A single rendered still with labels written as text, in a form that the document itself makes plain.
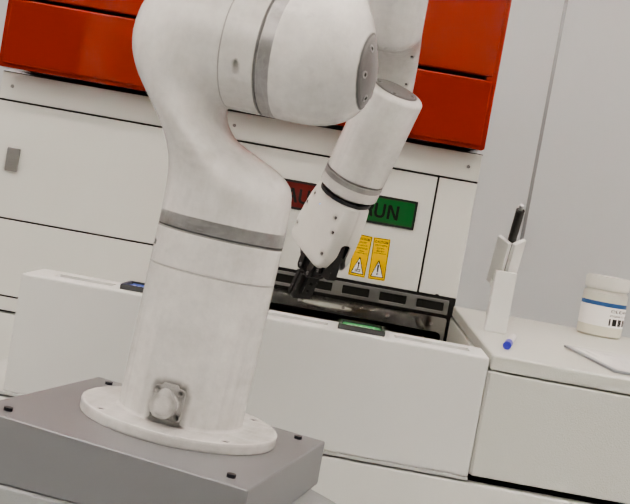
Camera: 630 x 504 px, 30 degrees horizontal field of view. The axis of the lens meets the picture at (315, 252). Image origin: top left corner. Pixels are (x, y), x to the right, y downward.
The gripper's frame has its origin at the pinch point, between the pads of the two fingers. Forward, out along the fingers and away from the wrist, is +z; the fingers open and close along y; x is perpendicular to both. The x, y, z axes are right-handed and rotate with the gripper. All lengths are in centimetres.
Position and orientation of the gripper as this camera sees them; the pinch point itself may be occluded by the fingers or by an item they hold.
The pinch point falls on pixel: (303, 284)
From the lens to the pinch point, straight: 171.5
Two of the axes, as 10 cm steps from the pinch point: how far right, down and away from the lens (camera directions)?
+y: 4.2, 5.4, -7.3
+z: -3.9, 8.3, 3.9
